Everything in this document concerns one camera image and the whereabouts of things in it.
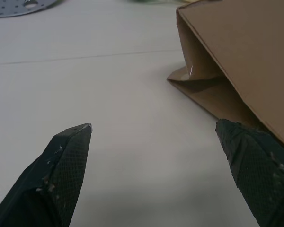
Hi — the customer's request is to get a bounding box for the perforated round metal disc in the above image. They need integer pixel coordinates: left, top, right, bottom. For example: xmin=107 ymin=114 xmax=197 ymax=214
xmin=0 ymin=0 xmax=59 ymax=18

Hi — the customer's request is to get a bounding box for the brown paper bag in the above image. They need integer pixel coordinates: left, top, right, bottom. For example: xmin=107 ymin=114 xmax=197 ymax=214
xmin=167 ymin=0 xmax=284 ymax=153

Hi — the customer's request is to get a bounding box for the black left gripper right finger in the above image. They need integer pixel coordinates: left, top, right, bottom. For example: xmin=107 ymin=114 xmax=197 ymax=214
xmin=215 ymin=119 xmax=284 ymax=227

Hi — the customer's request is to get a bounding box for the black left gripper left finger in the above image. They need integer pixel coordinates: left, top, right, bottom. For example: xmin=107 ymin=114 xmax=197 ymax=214
xmin=0 ymin=123 xmax=93 ymax=227

